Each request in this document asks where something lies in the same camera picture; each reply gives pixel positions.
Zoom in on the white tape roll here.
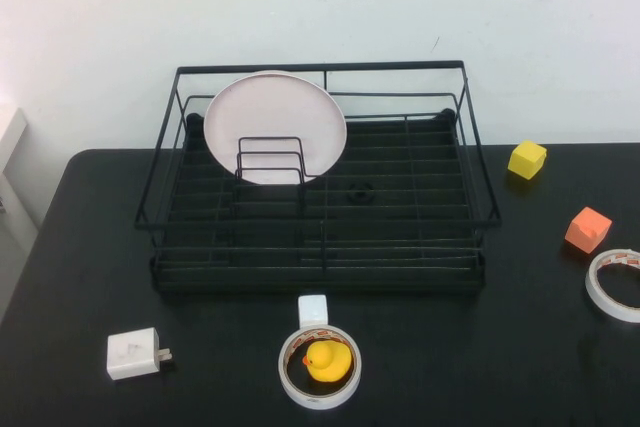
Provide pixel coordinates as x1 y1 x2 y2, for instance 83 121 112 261
584 248 640 324
277 326 362 409

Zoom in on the small white block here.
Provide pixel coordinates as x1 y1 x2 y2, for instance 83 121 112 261
297 294 330 331

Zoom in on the white side cabinet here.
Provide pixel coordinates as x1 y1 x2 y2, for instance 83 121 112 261
0 105 40 248

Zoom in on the yellow cube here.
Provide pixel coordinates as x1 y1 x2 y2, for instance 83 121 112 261
507 140 548 182

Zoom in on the yellow rubber duck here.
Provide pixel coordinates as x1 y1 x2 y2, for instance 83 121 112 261
301 340 351 383

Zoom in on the black wire dish rack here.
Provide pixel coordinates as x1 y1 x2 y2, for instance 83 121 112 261
133 60 503 293

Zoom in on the orange cube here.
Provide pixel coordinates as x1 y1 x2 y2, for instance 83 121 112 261
564 206 614 256

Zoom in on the white USB wall charger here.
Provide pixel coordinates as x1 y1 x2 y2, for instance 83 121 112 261
105 327 176 382

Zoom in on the pink round plate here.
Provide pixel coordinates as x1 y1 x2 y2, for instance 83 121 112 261
203 70 348 186

